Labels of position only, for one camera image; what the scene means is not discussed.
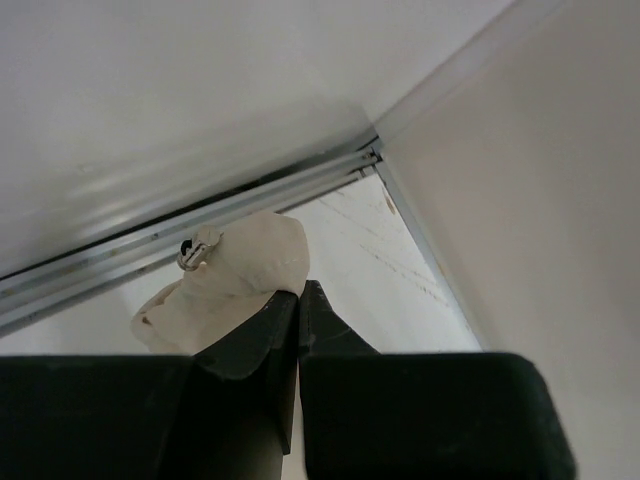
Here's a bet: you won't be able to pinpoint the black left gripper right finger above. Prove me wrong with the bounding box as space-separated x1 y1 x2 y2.
298 280 379 356

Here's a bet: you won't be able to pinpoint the beige trousers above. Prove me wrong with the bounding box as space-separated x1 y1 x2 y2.
131 211 310 355

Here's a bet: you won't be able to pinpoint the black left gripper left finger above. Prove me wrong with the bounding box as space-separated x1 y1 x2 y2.
195 292 299 454

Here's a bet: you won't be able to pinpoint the aluminium table edge rail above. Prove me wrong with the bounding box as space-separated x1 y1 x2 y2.
1 141 480 355

